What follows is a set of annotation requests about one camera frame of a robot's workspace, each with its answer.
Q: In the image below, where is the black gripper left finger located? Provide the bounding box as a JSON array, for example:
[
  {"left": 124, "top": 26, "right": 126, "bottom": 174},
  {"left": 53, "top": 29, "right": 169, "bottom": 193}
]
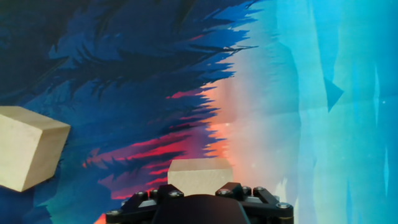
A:
[{"left": 104, "top": 183, "right": 185, "bottom": 224}]

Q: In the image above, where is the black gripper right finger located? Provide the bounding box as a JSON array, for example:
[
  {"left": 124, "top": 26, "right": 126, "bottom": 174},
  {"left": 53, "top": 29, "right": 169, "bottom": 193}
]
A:
[{"left": 215, "top": 182, "right": 295, "bottom": 224}]

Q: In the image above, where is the light wooden cube block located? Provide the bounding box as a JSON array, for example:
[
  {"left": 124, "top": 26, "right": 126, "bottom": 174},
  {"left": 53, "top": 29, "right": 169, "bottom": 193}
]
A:
[
  {"left": 0, "top": 105, "right": 72, "bottom": 193},
  {"left": 167, "top": 157, "right": 234, "bottom": 197}
]

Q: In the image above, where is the forest sunset printed cloth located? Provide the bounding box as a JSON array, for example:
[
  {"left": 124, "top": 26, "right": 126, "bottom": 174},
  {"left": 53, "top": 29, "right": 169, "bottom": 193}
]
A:
[{"left": 0, "top": 0, "right": 398, "bottom": 224}]

